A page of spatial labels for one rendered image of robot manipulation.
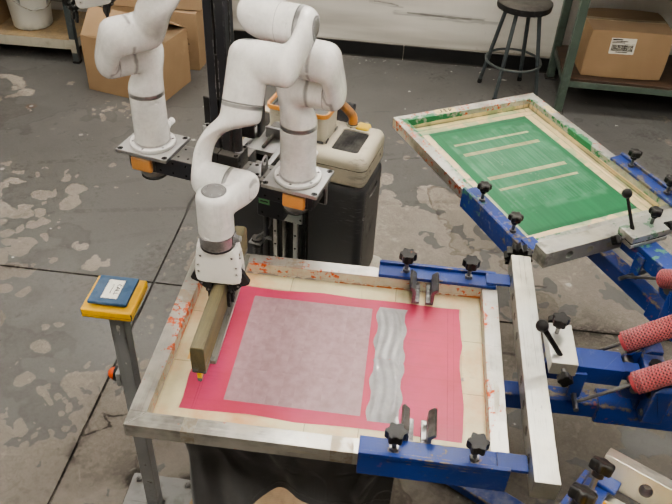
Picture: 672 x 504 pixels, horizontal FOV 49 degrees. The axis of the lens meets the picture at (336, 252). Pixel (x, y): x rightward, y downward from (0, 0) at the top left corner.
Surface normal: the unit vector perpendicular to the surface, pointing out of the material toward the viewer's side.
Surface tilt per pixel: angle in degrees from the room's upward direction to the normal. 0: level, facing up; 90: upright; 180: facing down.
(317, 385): 0
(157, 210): 0
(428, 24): 90
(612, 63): 90
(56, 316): 0
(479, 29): 90
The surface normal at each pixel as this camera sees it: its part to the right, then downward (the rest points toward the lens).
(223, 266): -0.06, 0.64
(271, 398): 0.04, -0.77
